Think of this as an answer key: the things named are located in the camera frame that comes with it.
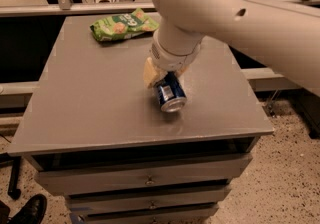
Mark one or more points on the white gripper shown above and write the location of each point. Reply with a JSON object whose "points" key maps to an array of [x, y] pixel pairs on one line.
{"points": [[169, 58]]}

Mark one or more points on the black leather shoe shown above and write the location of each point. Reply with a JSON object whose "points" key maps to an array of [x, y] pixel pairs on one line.
{"points": [[32, 212]]}

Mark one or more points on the blue pepsi can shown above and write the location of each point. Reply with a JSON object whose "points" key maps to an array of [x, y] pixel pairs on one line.
{"points": [[170, 94]]}

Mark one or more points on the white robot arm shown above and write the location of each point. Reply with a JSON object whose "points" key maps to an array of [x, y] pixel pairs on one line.
{"points": [[280, 35]]}

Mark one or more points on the grey drawer cabinet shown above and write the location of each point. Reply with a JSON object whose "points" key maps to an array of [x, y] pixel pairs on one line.
{"points": [[97, 137]]}

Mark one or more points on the green snack bag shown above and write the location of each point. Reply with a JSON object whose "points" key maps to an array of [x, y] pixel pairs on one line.
{"points": [[123, 26]]}

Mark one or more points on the metal railing frame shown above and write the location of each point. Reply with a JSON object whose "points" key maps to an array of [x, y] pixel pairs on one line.
{"points": [[66, 4]]}

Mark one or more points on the black chair leg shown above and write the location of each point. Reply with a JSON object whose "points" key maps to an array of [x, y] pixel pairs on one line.
{"points": [[13, 191]]}

